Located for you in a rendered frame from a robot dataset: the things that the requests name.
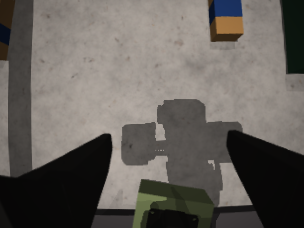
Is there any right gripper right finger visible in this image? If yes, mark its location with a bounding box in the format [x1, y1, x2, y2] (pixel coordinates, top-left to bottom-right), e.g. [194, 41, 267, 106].
[226, 130, 304, 228]

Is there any cream welding electrode pack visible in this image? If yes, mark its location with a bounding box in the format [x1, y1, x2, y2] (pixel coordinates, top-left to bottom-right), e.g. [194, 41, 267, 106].
[208, 0, 244, 42]

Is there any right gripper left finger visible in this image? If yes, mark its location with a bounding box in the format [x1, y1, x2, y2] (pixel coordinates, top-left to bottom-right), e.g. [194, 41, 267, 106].
[0, 133, 113, 228]

